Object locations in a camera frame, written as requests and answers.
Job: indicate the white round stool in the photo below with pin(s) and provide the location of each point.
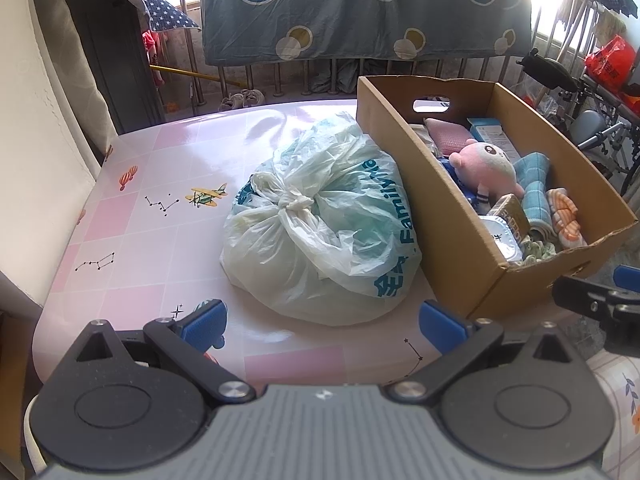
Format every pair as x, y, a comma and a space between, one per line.
32, 435

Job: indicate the teal towel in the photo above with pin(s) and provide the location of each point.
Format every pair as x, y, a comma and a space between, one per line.
535, 185

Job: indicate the red hanging garment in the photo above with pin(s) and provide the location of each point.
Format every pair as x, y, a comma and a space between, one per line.
152, 57

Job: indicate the small foil-lidded cup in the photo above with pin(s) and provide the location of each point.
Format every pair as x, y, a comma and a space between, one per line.
500, 240

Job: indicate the white plastic bag teal print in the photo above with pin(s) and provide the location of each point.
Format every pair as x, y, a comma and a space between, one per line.
310, 240

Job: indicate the wheelchair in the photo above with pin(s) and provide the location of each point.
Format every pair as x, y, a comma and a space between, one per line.
592, 127

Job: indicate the pink plush toy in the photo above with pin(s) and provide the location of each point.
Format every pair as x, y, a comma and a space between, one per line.
485, 160

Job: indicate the yellow-brown cardboard carton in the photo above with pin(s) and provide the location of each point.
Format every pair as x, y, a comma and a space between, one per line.
12, 385

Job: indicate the beige curtain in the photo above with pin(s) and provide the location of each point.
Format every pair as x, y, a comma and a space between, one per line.
65, 60

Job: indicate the pink textured pouch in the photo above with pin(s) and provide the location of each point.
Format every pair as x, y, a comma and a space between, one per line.
450, 137

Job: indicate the grey shoe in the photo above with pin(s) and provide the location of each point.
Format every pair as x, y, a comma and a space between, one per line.
230, 103
252, 97

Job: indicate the blue white printed box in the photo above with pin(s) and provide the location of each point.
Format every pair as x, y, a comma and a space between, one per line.
492, 132

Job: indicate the green white scrunchie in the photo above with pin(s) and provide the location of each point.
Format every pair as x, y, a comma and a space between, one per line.
537, 252

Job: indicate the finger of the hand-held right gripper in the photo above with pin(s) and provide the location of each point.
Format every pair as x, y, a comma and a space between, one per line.
595, 300
629, 278

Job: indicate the blue star-print cloth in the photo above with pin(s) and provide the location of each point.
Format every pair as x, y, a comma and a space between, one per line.
165, 12

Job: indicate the dark grey cabinet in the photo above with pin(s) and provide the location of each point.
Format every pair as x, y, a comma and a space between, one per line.
115, 70

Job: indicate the orange white striped cloth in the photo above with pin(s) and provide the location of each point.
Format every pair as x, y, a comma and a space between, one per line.
565, 215

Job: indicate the red plastic bag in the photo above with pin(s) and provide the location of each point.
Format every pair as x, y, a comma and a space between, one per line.
610, 62

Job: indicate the pink checked tablecloth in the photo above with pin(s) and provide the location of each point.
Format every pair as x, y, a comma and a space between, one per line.
150, 240

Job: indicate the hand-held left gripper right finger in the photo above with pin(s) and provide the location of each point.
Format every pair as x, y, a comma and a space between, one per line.
440, 325

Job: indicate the grey bedsheet with circles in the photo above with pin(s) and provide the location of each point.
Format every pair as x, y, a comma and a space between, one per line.
340, 20

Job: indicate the small yellow-brown box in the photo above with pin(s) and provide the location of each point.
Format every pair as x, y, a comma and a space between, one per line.
510, 210

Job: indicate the cardboard box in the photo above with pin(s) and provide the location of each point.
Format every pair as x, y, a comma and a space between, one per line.
450, 240

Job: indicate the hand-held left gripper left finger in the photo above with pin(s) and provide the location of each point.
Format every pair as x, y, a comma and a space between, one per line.
205, 322

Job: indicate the yellow stick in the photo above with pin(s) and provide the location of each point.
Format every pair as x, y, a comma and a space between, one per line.
200, 75

